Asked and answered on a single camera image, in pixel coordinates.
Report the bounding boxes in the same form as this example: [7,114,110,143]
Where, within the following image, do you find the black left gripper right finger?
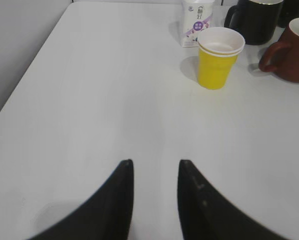
[178,159,282,240]

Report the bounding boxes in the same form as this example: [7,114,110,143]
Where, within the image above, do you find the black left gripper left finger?
[33,159,134,240]

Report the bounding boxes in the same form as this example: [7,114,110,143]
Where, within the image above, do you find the yellow paper cup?
[197,27,246,90]

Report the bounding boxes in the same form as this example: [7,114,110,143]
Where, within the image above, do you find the dark red ceramic mug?
[258,18,299,83]

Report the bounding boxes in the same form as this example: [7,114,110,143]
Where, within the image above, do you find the white yogurt carton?
[180,0,215,48]

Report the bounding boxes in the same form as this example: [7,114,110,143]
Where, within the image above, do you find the black ceramic mug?
[224,0,283,46]

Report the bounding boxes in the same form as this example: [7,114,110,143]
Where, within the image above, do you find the dark cola bottle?
[277,0,299,28]

